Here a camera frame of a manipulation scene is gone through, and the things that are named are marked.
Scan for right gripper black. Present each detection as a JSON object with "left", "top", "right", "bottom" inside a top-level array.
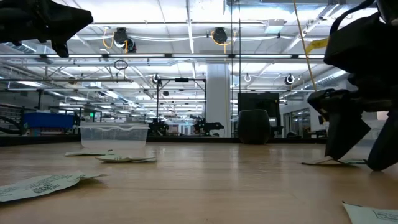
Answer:
[{"left": 307, "top": 88, "right": 398, "bottom": 172}]

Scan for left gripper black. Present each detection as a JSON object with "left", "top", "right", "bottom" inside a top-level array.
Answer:
[{"left": 0, "top": 0, "right": 95, "bottom": 58}]

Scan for pale green sweetener packet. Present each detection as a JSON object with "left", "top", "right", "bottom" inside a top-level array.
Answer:
[
  {"left": 342, "top": 201, "right": 398, "bottom": 224},
  {"left": 64, "top": 150, "right": 116, "bottom": 157},
  {"left": 95, "top": 154, "right": 158, "bottom": 164},
  {"left": 300, "top": 157, "right": 368, "bottom": 166},
  {"left": 0, "top": 171, "right": 109, "bottom": 203}
]

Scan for blue storage bin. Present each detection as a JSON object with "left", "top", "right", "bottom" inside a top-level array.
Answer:
[{"left": 22, "top": 111, "right": 76, "bottom": 130}]

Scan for yellow tag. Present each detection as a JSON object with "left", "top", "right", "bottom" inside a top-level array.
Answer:
[{"left": 305, "top": 37, "right": 330, "bottom": 54}]

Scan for black shelf rack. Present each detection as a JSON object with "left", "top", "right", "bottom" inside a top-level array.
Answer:
[{"left": 0, "top": 103, "right": 25, "bottom": 136}]

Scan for dark round barrel bin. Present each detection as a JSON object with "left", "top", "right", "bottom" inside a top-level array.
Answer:
[{"left": 237, "top": 108, "right": 271, "bottom": 145}]

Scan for black cabinet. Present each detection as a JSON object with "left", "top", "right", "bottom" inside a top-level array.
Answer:
[{"left": 237, "top": 91, "right": 281, "bottom": 136}]

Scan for rectangular clear plastic container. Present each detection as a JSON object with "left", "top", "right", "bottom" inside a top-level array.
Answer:
[{"left": 78, "top": 121, "right": 150, "bottom": 150}]

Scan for long overhead light bar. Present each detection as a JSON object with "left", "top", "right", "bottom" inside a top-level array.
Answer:
[{"left": 0, "top": 53, "right": 326, "bottom": 60}]

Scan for white building pillar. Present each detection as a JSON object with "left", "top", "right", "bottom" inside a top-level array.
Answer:
[{"left": 205, "top": 63, "right": 232, "bottom": 138}]

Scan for black ceiling cable reel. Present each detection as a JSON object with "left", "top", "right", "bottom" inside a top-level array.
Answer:
[
  {"left": 112, "top": 27, "right": 137, "bottom": 54},
  {"left": 210, "top": 27, "right": 238, "bottom": 54}
]

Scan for coiled black hanging cable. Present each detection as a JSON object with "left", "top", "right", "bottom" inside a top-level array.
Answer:
[{"left": 113, "top": 59, "right": 129, "bottom": 71}]

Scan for yellow hanging cord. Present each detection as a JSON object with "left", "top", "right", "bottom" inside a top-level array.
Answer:
[{"left": 292, "top": 0, "right": 318, "bottom": 93}]

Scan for black metal workstation frame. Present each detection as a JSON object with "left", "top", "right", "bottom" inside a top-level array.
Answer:
[{"left": 155, "top": 78, "right": 207, "bottom": 137}]

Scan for black table edge rail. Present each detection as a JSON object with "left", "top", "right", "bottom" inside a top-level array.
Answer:
[{"left": 0, "top": 134, "right": 328, "bottom": 147}]

